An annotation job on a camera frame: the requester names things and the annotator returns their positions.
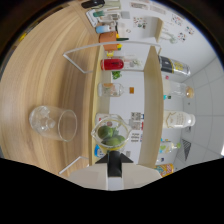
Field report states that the long wooden wall shelf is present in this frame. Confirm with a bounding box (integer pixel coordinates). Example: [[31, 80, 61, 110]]
[[154, 18, 164, 43]]

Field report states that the black bag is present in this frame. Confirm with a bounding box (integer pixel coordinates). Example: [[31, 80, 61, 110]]
[[81, 0, 106, 9]]

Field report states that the white vase with flowers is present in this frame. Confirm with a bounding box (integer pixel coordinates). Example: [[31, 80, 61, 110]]
[[163, 31, 178, 44]]

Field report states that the clear bottle with orange cap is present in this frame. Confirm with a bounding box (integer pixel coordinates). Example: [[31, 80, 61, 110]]
[[97, 82, 135, 98]]

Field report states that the green lime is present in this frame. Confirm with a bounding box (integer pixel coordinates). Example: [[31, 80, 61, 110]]
[[104, 134, 126, 147], [98, 125, 114, 139]]

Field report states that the blue white plastic bottle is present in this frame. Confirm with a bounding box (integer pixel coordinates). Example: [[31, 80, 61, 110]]
[[95, 24, 111, 34]]

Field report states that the red liquid glass bottle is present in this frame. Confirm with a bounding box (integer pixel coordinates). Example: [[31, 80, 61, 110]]
[[100, 58, 129, 72]]

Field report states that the glass measuring cup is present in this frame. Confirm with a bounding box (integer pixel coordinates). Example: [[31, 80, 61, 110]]
[[90, 116, 131, 156]]

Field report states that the clear bottle with green cap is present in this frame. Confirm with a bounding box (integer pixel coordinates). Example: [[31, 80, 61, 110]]
[[159, 139, 183, 154]]

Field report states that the clear drinking glass with ice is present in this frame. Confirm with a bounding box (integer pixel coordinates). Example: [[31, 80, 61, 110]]
[[28, 105, 78, 143]]

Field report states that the two-tier wooden shelf rack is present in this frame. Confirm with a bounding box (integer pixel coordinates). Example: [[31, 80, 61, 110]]
[[58, 41, 165, 176]]

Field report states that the white tray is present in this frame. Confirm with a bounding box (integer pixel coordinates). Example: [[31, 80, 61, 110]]
[[85, 9, 101, 28]]

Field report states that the clear jar with cork lid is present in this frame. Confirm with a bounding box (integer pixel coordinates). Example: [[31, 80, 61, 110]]
[[162, 81, 195, 99]]

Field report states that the green potted plant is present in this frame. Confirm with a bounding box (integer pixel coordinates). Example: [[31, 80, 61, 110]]
[[112, 70, 123, 80]]

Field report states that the ceiling air vent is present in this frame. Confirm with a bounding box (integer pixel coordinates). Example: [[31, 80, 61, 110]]
[[182, 139, 193, 162]]

